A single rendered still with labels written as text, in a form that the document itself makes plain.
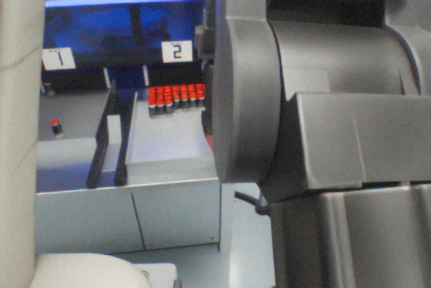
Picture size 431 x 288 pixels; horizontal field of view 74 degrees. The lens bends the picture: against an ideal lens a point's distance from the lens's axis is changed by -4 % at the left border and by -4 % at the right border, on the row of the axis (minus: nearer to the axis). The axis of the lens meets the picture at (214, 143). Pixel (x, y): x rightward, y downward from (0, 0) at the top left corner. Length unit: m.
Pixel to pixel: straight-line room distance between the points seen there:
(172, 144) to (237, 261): 0.94
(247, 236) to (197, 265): 0.31
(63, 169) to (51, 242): 0.82
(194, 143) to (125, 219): 0.69
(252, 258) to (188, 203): 0.48
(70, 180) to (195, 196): 0.65
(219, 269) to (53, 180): 1.01
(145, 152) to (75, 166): 0.16
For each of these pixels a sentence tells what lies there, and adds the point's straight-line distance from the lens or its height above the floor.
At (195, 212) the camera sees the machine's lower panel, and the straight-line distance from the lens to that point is 1.31.
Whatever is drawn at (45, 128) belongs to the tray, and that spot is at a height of 0.88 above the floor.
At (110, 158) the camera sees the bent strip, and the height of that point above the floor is 0.88.
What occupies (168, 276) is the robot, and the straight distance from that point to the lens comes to 0.31.
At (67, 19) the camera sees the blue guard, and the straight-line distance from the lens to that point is 0.92.
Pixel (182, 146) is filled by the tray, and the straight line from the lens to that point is 0.72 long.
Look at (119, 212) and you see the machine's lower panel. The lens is 1.30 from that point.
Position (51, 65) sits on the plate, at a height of 1.00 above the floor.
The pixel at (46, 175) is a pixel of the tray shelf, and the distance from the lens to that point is 0.73.
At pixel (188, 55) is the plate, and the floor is 1.01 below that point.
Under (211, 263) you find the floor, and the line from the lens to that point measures 1.54.
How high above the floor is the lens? 1.31
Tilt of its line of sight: 36 degrees down
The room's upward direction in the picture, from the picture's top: straight up
